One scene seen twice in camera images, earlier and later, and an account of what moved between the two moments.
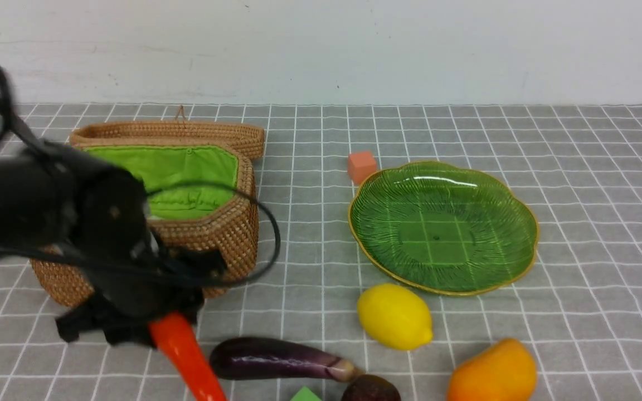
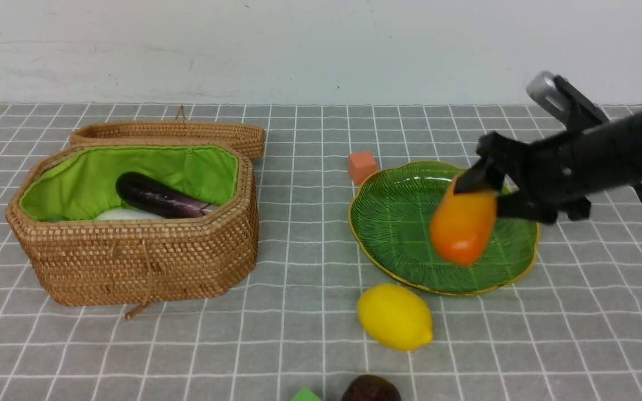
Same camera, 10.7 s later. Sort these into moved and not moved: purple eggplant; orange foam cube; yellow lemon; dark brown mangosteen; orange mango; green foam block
Moved: orange mango; purple eggplant
Not moved: dark brown mangosteen; green foam block; orange foam cube; yellow lemon
